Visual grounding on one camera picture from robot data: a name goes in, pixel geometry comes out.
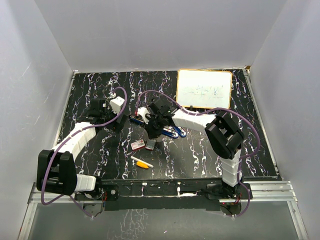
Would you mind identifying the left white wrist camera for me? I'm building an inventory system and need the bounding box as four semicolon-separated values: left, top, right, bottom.
109;93;125;114

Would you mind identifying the purple cable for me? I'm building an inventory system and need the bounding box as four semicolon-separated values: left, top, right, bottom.
134;89;261;218
40;87;128;220

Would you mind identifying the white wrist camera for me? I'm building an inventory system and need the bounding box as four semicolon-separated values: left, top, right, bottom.
135;107;150;124
109;93;125;114

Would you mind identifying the red white staple box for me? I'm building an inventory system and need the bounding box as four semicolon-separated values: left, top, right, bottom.
130;139;146;151

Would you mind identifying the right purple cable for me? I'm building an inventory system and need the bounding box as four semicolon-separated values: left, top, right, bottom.
134;89;261;218

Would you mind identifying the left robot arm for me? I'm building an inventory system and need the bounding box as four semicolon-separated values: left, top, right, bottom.
36;96;128;200

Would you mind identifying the yellow marker cap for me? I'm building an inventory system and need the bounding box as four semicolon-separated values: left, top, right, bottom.
136;161;149;169

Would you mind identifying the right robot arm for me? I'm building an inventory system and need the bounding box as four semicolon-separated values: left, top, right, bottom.
136;99;244;199

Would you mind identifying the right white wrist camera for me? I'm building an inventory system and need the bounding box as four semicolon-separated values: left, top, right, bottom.
135;107;150;124

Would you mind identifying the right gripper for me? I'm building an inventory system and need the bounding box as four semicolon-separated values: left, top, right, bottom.
141;115;165;140

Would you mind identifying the white marker pen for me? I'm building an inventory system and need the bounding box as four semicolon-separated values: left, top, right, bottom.
130;156;154;168

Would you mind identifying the small whiteboard orange frame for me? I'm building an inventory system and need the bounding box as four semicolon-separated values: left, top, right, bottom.
176;69;233;109

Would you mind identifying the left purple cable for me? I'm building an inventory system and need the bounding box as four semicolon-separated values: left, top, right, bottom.
40;87;128;220

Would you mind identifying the staple tray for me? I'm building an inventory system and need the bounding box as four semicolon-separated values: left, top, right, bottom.
145;139;157;151

